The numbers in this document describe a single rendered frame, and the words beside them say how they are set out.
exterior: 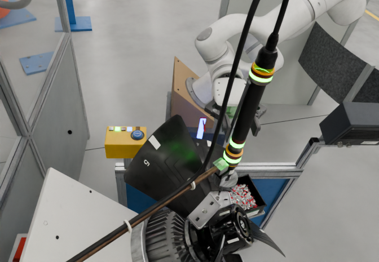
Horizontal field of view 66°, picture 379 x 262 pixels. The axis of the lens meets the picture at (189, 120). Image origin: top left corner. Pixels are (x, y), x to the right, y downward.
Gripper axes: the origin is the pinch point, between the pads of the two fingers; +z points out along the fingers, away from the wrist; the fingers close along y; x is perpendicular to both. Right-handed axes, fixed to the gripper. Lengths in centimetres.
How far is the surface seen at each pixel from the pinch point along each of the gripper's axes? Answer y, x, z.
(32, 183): 70, -72, -32
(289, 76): -117, -114, -179
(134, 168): 23.5, -8.5, 5.2
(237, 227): -2.2, -24.3, 12.4
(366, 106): -67, -25, -37
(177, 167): 13.2, -13.1, 1.6
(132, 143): 26, -43, -32
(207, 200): 4.7, -23.3, 4.9
